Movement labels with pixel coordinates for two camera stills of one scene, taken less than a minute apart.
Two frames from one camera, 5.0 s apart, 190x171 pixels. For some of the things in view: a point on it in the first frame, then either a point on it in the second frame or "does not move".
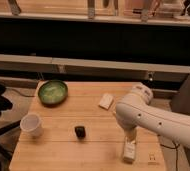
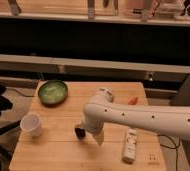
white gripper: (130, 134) -> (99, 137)
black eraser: (80, 132) does not move
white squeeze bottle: (129, 151) does not move
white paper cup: (30, 124) does not move
